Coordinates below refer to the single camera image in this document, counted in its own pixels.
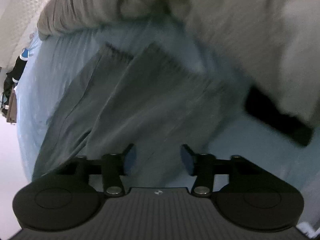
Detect dark grey-green trousers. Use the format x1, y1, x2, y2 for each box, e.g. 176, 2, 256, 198
33, 44, 241, 188

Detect black rectangular device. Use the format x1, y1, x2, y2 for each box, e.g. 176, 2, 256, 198
244, 86, 314, 147

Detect light blue bed sheet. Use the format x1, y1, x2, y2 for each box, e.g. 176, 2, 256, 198
17, 20, 319, 228

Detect black and blue bag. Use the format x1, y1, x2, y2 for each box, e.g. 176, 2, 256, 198
1, 48, 29, 117

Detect grey ribbed blanket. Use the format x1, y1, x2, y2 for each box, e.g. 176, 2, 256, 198
37, 0, 319, 127

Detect white quilted headboard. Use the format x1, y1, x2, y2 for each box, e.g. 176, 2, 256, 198
1, 0, 49, 68

